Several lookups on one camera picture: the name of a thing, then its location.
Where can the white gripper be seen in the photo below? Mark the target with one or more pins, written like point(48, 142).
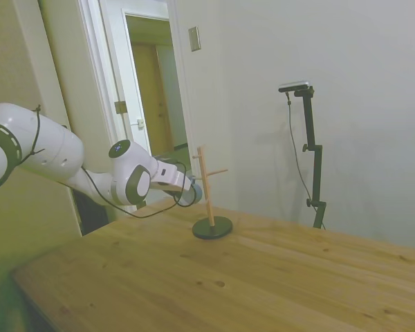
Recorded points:
point(174, 180)

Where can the blue enamel mug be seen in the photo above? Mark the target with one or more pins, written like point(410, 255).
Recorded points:
point(192, 195)

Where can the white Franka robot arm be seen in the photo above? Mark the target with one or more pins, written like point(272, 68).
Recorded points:
point(55, 152)

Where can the wooden mug tree black base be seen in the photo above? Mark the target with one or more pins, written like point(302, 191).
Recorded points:
point(212, 229)

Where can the white door strike plate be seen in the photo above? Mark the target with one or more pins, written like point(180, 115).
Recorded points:
point(140, 123)

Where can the brown wooden hallway door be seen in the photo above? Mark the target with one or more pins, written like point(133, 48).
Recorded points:
point(152, 97)

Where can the brass door hinge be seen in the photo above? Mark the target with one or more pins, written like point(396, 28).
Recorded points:
point(119, 107)

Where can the black object behind table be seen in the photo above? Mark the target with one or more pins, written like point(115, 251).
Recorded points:
point(90, 214)

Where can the beige closet door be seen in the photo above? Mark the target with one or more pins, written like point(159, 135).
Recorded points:
point(27, 69)

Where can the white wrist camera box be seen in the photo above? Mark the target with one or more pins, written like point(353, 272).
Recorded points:
point(167, 169)

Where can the white door frame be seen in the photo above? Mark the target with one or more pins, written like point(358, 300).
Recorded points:
point(107, 69)

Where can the metal wall switch plate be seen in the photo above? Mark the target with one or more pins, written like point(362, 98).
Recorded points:
point(194, 39)

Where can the black camera stand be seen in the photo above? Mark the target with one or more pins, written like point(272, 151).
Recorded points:
point(317, 173)

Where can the grey exterior camera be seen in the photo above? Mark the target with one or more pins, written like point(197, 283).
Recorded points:
point(294, 85)

